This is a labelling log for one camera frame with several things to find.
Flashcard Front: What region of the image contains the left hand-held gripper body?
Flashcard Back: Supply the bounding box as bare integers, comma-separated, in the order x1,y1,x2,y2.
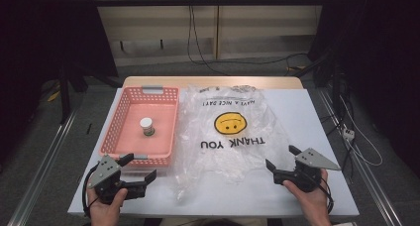
88,154,147,205

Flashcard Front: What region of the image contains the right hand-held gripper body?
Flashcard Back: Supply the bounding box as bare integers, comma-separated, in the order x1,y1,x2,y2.
272,148,342,193

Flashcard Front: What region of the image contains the small bottle with white cap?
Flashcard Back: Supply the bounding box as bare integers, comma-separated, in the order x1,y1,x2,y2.
139,117,157,138

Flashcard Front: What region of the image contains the clear plastic bag yellow smiley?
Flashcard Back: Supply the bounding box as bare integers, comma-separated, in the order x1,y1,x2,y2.
171,83,293,202

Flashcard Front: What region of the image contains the pink plastic basket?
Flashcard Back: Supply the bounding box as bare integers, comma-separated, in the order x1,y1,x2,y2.
98,84,181,170

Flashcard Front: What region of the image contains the person's right hand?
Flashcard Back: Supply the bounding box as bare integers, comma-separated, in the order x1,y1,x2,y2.
282,169,332,226

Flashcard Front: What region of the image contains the person's left hand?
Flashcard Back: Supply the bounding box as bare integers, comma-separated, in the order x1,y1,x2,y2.
87,186,129,226

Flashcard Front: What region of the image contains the white table board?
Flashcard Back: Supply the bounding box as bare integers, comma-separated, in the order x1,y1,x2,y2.
67,86,361,219

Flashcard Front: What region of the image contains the white power strip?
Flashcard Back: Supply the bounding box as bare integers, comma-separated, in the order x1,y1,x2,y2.
343,128,357,142

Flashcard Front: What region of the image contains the black metal stand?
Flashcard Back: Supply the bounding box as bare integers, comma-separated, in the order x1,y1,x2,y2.
58,65,73,125

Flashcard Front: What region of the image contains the yellow floor tape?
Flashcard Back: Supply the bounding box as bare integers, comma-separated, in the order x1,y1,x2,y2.
47,89,62,103

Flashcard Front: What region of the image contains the black curtain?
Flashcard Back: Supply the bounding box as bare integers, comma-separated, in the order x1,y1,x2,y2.
308,0,420,174
0,0,119,88

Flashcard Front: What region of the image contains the black horizontal bar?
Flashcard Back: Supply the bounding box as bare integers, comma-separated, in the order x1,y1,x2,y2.
93,0,328,8

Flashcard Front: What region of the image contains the left hand-held gripper black cable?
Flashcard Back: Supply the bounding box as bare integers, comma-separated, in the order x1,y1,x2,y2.
82,165,100,219

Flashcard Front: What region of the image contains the hand-held gripper black cable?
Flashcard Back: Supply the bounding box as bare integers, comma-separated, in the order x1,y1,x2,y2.
318,177,335,214
82,165,100,219

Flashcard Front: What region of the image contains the right hand-held gripper black cable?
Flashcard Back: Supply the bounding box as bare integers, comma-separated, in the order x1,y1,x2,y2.
318,177,335,214

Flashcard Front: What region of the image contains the black floor cable bundle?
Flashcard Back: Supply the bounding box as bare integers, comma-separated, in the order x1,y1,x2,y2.
321,63,356,174

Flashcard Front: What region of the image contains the white floor cable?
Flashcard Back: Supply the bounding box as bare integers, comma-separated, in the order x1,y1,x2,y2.
340,95,384,168

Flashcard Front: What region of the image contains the black hanging wall cable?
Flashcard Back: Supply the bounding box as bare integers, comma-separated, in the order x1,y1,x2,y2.
190,4,309,66
186,4,230,76

